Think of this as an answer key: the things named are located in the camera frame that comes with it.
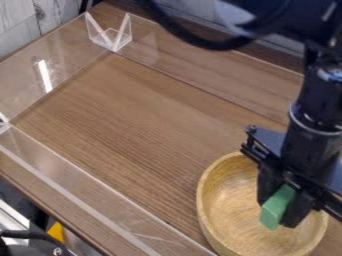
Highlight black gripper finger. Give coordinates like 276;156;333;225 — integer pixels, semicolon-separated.
280;191;320;228
256;163;283;204

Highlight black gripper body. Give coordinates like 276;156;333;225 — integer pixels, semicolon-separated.
240;103;342;222

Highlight green rectangular block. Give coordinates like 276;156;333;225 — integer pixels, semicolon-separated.
259;185;295;230

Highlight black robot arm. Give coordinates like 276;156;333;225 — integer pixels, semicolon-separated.
217;0;342;228

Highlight brown wooden bowl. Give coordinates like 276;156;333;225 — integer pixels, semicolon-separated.
196;152;328;256

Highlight clear acrylic tray walls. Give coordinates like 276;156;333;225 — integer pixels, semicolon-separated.
0;11;342;256

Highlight yellow black device under table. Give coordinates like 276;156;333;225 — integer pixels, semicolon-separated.
0;209;104;256

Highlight clear acrylic corner bracket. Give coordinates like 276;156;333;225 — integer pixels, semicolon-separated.
84;13;132;53

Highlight black cable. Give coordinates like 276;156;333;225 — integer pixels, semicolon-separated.
141;0;268;52

